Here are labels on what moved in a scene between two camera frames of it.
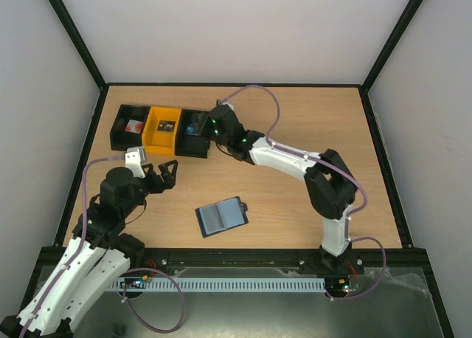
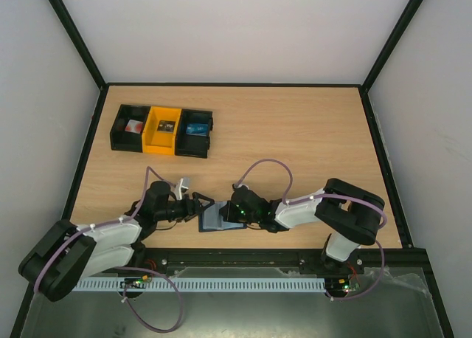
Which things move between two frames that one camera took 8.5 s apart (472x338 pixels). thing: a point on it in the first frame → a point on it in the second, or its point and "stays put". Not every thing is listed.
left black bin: (121, 139) stays put
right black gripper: (212, 122) → (227, 211)
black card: (166, 125) stays put
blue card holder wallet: (222, 215) stays put
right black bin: (192, 145) stays put
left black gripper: (169, 181) → (196, 207)
